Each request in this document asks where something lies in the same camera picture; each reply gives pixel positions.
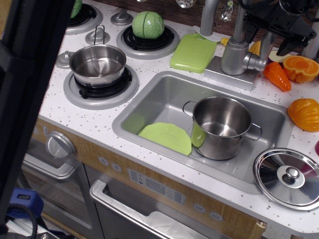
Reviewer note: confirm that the orange toy pumpkin half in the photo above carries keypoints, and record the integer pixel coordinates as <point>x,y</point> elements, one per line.
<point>305,114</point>

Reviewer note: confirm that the silver toy faucet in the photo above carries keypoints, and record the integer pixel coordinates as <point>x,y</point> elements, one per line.
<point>237,67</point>

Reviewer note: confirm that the silver oven door handle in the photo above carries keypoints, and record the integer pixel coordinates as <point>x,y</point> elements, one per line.
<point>62,174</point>

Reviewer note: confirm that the silver faucet lever handle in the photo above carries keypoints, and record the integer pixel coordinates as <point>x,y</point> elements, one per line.
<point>263,53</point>

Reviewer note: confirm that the tall stainless steel pot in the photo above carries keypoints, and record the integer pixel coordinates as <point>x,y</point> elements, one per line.
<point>220,124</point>

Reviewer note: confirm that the silver stove knob middle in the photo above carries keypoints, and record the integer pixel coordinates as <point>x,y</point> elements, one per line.
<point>98,36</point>

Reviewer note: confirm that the purple toy eggplant slice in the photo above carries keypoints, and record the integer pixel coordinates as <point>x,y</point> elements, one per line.
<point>273,57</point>

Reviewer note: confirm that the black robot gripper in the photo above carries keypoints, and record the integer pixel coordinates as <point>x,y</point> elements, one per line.
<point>283,18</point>

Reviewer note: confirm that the stove burner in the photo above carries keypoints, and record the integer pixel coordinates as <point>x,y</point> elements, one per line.
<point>87,19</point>
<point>147,49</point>
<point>101,98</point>

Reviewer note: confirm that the hanging silver utensil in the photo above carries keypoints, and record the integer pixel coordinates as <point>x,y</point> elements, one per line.
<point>227,11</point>

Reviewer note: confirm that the silver stove knob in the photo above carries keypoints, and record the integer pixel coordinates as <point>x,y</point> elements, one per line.
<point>98,36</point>
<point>63,60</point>
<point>122,18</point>

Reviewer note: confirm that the stainless steel pot lid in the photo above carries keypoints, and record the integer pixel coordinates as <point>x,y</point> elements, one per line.
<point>288,178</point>

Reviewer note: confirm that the silver dishwasher door handle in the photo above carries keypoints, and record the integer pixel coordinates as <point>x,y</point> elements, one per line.
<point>154,226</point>

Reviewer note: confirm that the orange toy pepper half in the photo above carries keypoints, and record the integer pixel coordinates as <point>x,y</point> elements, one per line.
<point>300,69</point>

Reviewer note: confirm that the grey toy sink basin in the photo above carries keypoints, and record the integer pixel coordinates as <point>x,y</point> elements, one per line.
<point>170,97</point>

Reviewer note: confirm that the far left stove burner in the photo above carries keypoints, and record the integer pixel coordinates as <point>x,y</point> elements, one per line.
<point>87,19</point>

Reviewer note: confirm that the green plastic plate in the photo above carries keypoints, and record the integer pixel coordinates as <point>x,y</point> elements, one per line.
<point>168,135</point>

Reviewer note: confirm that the hanging slotted spoon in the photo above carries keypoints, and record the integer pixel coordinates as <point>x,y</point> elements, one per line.
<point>186,3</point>

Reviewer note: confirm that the black camera mount frame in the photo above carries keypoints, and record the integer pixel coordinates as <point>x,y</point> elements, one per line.
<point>32,37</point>

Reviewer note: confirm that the green toy cabbage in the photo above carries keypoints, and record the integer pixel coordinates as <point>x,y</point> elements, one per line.
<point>148,25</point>

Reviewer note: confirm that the green plastic cutting board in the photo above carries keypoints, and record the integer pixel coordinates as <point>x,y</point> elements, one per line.
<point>193,53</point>

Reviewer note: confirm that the back stove burner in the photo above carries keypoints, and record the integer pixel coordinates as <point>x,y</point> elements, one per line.
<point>147,49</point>

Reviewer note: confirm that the silver stove knob back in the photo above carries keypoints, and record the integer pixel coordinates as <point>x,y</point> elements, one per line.
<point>122,18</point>

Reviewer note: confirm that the orange toy carrot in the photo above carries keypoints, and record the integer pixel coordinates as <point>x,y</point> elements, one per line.
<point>277,76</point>

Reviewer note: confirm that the silver oven dial knob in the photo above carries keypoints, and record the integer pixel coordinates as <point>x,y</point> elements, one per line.
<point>59,146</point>

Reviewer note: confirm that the silver stove knob left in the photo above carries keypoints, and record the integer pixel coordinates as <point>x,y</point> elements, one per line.
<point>63,60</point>

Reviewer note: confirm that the magenta toy at edge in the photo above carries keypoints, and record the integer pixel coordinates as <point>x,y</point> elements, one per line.
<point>317,148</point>

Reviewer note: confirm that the blue clamp with cable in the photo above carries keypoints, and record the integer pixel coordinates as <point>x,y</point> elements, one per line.
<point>26,204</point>

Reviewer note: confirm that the front stove burner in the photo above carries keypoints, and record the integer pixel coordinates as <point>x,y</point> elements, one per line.
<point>101,98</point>

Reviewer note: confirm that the small stainless steel saucepan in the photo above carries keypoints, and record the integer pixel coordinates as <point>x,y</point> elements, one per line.
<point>98,65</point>

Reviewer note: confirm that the yellow toy corn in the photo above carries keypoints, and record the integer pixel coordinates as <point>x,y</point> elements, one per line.
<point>255,48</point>

